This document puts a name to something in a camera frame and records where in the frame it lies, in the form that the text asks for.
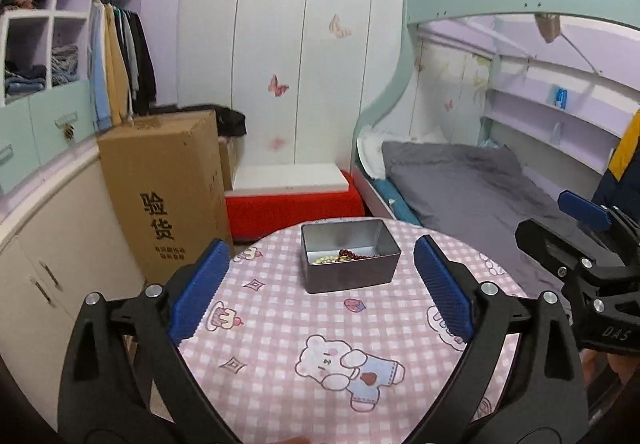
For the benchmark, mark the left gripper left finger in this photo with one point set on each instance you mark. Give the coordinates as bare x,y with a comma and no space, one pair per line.
124,379

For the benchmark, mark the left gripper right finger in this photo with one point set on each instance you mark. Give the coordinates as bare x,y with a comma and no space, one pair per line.
519,379

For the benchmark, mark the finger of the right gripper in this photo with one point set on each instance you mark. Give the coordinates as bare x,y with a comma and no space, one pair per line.
552,251
585,212

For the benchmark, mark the person right hand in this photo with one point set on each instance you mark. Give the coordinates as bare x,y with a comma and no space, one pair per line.
594,363

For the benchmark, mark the blue yellow jacket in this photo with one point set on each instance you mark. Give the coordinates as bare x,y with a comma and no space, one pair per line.
620,185

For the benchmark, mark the grey bed duvet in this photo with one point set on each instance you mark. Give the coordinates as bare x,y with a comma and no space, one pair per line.
478,196

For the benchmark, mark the blue item on shelf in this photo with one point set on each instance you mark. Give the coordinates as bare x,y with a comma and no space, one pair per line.
560,98

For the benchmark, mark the cream lower cabinet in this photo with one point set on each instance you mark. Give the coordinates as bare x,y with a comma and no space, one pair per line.
70,246

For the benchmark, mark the pink checkered tablecloth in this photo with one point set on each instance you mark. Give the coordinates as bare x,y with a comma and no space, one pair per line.
360,366

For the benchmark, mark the teal bed sheet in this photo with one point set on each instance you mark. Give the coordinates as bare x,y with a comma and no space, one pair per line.
395,202

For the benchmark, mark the red storage box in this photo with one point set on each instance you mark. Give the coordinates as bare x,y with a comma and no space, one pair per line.
254,217

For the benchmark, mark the large cardboard box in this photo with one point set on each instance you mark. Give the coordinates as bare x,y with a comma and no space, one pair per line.
164,177

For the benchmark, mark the white pillow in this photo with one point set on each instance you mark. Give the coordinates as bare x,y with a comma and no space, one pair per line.
369,147

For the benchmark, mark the grey metal tin box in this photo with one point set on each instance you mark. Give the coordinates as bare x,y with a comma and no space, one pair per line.
347,255

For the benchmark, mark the white board on box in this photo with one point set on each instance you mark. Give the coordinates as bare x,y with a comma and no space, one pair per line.
270,180

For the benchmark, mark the small cardboard box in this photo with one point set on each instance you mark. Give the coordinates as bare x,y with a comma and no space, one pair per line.
229,160

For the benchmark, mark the mint green drawer cabinet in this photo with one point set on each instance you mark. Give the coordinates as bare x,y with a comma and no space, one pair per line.
39,128

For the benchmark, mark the black bag on box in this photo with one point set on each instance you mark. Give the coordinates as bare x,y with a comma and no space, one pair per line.
230,123

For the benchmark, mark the hanging clothes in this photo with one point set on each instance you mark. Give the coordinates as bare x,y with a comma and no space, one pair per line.
121,72

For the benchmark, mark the purple wall shelf unit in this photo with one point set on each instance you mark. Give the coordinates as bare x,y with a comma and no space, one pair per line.
588,130

